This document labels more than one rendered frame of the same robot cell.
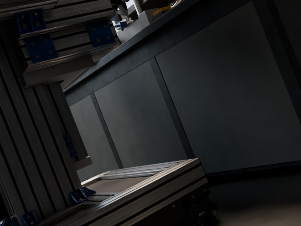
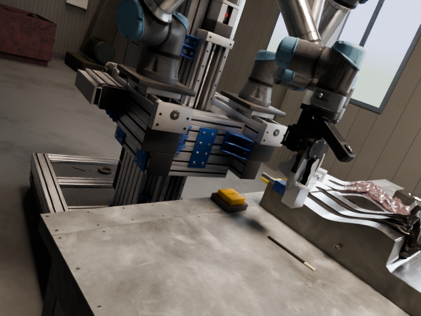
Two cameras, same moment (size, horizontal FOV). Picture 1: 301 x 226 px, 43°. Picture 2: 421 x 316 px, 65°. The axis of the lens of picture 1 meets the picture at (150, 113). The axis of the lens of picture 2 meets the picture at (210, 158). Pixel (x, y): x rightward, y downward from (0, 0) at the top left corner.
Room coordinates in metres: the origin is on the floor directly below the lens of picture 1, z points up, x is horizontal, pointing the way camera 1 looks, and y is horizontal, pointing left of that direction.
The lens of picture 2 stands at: (1.45, -1.07, 1.20)
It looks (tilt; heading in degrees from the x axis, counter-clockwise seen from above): 18 degrees down; 81
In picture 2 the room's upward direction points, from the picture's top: 19 degrees clockwise
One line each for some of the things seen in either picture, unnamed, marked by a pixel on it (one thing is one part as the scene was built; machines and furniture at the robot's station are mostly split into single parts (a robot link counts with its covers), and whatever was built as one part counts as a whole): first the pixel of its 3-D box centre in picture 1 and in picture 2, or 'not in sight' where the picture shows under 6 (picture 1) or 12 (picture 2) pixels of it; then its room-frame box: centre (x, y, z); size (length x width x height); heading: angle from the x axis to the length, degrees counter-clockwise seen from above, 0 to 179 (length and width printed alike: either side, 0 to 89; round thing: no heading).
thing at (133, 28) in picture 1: (166, 19); (356, 226); (2.05, -0.27, 0.87); 0.50 x 0.26 x 0.14; 128
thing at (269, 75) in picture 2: not in sight; (268, 66); (1.80, 0.41, 1.20); 0.13 x 0.12 x 0.14; 2
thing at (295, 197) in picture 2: not in sight; (280, 185); (1.78, -0.29, 0.93); 0.13 x 0.05 x 0.05; 128
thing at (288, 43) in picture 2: not in sight; (302, 57); (1.72, -0.24, 1.25); 0.11 x 0.11 x 0.08; 54
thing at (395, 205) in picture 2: not in sight; (376, 194); (2.27, 0.02, 0.90); 0.26 x 0.18 x 0.08; 145
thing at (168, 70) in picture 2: not in sight; (160, 64); (1.36, 0.16, 1.09); 0.15 x 0.15 x 0.10
